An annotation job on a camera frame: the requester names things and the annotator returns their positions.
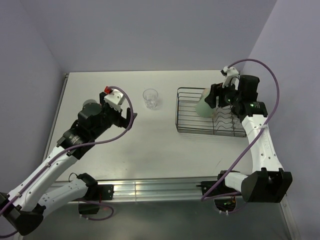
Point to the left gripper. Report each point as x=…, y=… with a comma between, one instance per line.
x=120, y=121

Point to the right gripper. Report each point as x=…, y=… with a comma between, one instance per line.
x=217, y=90

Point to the green plastic cup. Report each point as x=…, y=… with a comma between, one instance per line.
x=202, y=108

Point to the tall clear glass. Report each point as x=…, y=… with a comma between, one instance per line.
x=150, y=97

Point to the cream floral mug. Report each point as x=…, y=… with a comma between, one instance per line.
x=213, y=115

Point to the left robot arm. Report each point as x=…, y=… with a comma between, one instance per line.
x=26, y=206

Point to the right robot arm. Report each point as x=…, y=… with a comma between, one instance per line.
x=268, y=181

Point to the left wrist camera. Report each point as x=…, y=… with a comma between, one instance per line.
x=114, y=98

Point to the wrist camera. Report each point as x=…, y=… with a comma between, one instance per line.
x=229, y=72
x=114, y=98

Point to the black wire dish rack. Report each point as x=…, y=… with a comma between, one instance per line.
x=187, y=120

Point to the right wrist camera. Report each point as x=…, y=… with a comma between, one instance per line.
x=229, y=72

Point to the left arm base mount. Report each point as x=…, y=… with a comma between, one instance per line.
x=94, y=198

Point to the aluminium rail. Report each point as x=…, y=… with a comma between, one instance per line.
x=160, y=189

